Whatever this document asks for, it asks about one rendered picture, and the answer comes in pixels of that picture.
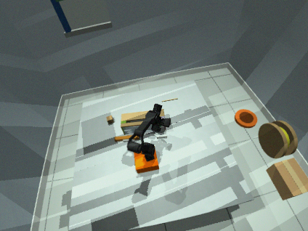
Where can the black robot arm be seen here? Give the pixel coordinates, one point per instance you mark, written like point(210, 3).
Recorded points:
point(147, 149)

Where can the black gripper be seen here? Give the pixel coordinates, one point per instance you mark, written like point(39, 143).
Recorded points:
point(164, 122)

